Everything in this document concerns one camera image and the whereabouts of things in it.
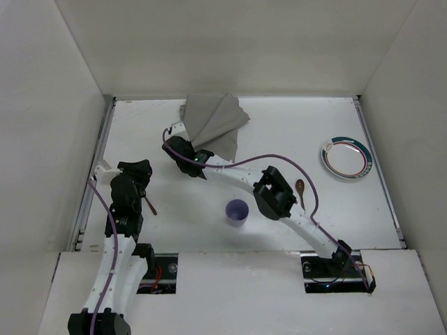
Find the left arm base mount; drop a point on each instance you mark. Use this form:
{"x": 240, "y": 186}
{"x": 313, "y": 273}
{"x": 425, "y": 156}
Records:
{"x": 161, "y": 279}

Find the brown wooden fork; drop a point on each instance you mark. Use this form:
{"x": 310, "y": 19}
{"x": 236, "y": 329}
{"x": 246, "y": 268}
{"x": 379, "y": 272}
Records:
{"x": 149, "y": 204}

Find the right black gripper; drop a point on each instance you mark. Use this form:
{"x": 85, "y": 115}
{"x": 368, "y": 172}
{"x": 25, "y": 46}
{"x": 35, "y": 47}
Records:
{"x": 178, "y": 147}

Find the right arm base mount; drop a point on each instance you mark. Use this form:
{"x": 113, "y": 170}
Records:
{"x": 321, "y": 276}

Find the white plate green rim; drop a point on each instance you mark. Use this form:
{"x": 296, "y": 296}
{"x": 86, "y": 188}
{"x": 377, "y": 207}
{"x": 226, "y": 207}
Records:
{"x": 346, "y": 158}

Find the brown wooden spoon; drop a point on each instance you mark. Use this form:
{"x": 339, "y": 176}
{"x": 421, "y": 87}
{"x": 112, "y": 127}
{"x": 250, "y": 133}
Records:
{"x": 300, "y": 188}

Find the purple plastic cup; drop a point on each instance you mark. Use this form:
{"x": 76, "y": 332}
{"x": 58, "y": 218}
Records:
{"x": 236, "y": 212}

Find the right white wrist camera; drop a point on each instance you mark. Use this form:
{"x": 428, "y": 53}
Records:
{"x": 177, "y": 128}

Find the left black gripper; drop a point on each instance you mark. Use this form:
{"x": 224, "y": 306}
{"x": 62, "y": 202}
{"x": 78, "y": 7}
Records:
{"x": 138, "y": 169}

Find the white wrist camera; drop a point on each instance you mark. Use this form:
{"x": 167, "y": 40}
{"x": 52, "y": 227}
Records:
{"x": 104, "y": 173}
{"x": 177, "y": 128}

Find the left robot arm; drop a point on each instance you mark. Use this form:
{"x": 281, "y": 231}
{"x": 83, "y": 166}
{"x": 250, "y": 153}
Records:
{"x": 124, "y": 260}

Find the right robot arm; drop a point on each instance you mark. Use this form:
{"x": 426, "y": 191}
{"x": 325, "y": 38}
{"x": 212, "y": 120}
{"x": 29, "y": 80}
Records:
{"x": 273, "y": 195}

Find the grey cloth placemat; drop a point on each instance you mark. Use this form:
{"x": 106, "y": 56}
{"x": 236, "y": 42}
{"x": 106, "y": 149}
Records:
{"x": 212, "y": 123}

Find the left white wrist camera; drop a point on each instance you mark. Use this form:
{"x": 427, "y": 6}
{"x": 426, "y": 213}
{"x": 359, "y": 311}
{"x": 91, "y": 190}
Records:
{"x": 104, "y": 173}

